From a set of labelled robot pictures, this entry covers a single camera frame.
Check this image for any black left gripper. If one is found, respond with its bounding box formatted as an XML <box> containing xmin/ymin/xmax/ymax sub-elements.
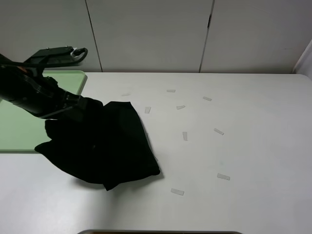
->
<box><xmin>41</xmin><ymin>87</ymin><xmax>84</xmax><ymax>119</ymax></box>

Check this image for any black short sleeve t-shirt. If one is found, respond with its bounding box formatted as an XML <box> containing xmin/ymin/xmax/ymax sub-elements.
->
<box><xmin>35</xmin><ymin>98</ymin><xmax>160</xmax><ymax>191</ymax></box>

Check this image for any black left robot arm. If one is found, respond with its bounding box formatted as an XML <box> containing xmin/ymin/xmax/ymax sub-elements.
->
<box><xmin>0</xmin><ymin>47</ymin><xmax>88</xmax><ymax>121</ymax></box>

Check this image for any light green plastic tray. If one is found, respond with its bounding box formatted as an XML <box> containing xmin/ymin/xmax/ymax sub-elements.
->
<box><xmin>0</xmin><ymin>71</ymin><xmax>87</xmax><ymax>153</ymax></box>

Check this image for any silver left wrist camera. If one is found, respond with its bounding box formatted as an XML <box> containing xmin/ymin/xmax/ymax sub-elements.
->
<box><xmin>25</xmin><ymin>46</ymin><xmax>88</xmax><ymax>68</ymax></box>

